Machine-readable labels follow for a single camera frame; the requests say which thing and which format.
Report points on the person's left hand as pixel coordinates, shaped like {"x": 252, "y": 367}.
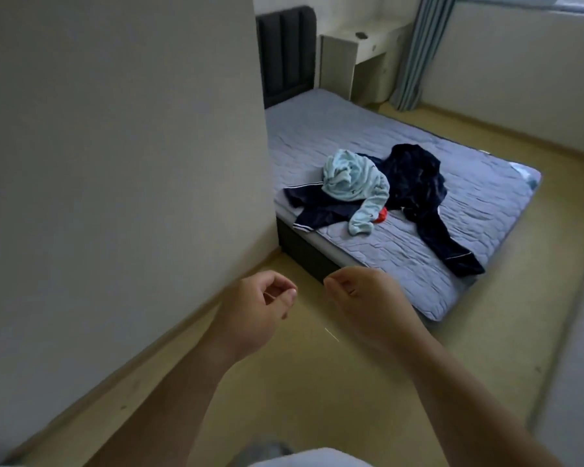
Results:
{"x": 246, "y": 316}

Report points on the small red object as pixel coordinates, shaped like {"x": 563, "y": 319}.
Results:
{"x": 381, "y": 216}

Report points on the dark grey padded headboard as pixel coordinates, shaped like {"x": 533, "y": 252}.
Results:
{"x": 284, "y": 53}

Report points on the white mattress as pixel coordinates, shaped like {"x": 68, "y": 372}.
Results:
{"x": 528, "y": 172}

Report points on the light blue garment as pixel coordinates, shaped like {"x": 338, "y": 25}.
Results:
{"x": 353, "y": 184}

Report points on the blue-grey curtain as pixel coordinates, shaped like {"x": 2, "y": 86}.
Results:
{"x": 421, "y": 48}

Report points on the navy trousers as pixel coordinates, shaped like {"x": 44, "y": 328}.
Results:
{"x": 421, "y": 189}

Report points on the person's left thumb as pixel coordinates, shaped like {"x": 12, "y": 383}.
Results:
{"x": 281, "y": 306}

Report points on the grey quilted mattress pad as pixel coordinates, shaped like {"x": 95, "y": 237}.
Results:
{"x": 467, "y": 189}

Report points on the dark bed frame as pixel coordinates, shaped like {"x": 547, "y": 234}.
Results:
{"x": 297, "y": 247}

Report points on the white bedside desk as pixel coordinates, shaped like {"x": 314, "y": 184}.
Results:
{"x": 350, "y": 58}

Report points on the window frame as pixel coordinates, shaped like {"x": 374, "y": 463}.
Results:
{"x": 555, "y": 2}

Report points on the person's right forearm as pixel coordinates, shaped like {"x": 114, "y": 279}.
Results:
{"x": 467, "y": 408}

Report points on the person's right hand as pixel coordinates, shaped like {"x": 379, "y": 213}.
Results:
{"x": 377, "y": 311}

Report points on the person's left forearm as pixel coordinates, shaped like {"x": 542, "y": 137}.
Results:
{"x": 175, "y": 403}

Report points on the navy jacket with white stripes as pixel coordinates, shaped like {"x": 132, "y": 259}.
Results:
{"x": 321, "y": 204}

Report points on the person's right thumb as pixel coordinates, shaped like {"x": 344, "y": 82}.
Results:
{"x": 339, "y": 306}

